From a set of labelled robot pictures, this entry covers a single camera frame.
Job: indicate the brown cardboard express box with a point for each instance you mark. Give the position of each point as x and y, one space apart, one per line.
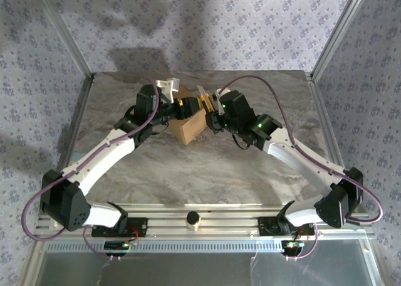
188 129

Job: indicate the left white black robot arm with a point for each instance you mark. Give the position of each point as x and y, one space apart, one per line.
103 154

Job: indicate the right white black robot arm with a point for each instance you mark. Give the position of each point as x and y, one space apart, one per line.
300 160

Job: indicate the black knob on white base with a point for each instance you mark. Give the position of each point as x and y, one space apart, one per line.
192 218

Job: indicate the left small circuit board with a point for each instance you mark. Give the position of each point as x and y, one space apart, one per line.
117 245

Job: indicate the small circuit board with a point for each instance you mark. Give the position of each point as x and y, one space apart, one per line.
117 245
291 246

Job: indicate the right small circuit board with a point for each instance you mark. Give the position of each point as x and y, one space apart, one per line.
291 246

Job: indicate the shiny metal sheet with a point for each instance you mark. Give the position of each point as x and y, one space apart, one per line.
203 270

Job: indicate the left aluminium side rail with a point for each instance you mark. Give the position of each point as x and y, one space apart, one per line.
78 116

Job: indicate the aluminium side rail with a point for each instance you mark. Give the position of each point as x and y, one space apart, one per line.
78 116
326 116

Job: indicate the right aluminium side rail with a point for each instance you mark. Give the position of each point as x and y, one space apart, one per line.
326 116

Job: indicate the left aluminium frame post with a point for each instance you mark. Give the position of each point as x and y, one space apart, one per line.
67 35

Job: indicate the aluminium frame post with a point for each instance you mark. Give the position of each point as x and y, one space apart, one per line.
67 35
340 32

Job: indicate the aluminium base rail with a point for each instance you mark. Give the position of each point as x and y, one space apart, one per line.
225 223

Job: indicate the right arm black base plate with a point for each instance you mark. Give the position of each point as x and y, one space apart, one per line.
269 228

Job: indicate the right aluminium frame post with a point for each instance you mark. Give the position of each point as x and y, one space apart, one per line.
340 32

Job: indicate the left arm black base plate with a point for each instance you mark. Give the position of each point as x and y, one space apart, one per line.
138 226

